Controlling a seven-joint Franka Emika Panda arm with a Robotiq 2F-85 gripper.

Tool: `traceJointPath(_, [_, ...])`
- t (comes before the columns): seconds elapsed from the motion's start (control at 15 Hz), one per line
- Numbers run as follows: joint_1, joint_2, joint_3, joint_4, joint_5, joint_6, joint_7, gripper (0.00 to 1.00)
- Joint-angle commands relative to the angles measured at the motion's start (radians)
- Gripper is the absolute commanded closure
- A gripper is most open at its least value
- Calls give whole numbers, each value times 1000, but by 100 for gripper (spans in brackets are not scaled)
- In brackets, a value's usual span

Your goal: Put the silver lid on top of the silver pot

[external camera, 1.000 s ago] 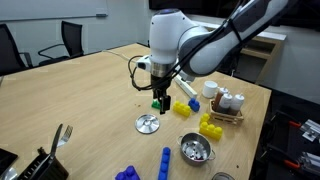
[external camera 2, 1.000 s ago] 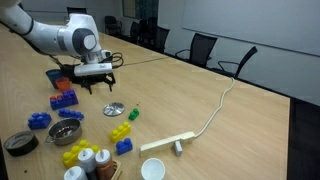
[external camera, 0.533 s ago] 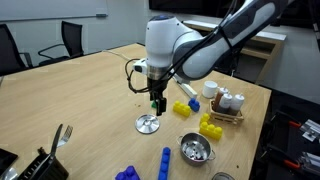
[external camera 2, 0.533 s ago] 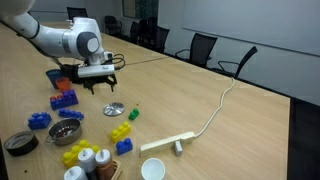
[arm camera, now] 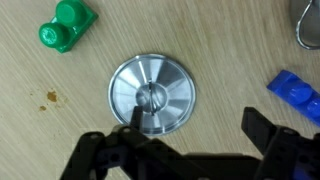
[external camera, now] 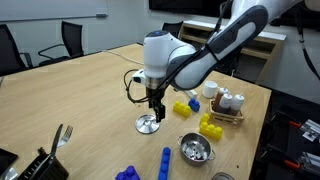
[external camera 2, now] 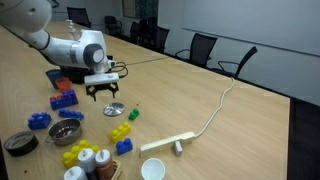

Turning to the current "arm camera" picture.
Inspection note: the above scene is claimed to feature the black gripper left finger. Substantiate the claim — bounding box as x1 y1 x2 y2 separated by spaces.
59 105 208 180

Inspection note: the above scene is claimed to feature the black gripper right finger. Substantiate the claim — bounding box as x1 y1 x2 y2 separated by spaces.
240 106 320 180

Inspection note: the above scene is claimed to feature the silver round pot lid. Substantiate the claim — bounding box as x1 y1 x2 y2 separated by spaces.
107 53 197 136

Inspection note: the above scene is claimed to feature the blue slim three-stud block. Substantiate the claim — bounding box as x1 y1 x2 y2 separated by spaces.
266 69 320 128

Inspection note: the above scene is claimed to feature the silver metal pot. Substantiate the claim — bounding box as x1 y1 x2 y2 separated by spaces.
288 0 320 51

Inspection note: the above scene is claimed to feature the green two-stud toy block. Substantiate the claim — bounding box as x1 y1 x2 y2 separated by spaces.
37 0 100 55

